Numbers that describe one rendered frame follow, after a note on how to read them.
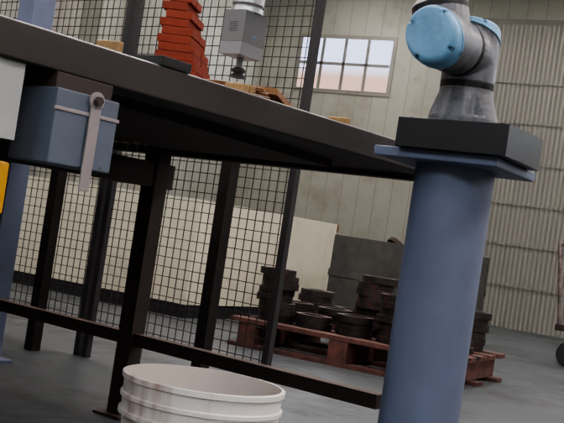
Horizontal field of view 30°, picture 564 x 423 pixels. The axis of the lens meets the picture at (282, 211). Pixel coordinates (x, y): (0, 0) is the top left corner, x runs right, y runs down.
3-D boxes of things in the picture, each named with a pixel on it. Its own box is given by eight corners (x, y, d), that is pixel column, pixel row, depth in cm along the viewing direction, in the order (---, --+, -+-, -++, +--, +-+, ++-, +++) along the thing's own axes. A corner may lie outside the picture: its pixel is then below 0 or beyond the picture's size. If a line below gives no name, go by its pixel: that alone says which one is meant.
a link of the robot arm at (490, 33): (503, 89, 228) (512, 27, 228) (478, 78, 217) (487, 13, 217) (453, 87, 235) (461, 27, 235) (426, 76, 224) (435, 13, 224)
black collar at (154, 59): (190, 74, 190) (192, 65, 190) (162, 65, 184) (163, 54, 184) (160, 72, 194) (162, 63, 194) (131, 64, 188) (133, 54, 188)
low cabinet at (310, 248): (1, 280, 781) (18, 174, 782) (165, 289, 958) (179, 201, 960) (182, 318, 697) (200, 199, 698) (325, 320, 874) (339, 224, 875)
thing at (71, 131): (112, 195, 174) (129, 87, 175) (47, 185, 163) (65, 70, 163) (67, 189, 181) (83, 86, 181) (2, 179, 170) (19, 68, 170)
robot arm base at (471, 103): (508, 135, 228) (514, 90, 228) (478, 126, 216) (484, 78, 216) (446, 131, 237) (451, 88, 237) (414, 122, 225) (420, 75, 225)
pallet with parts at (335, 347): (451, 392, 523) (466, 294, 524) (221, 342, 589) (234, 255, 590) (506, 383, 605) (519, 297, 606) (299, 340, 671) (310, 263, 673)
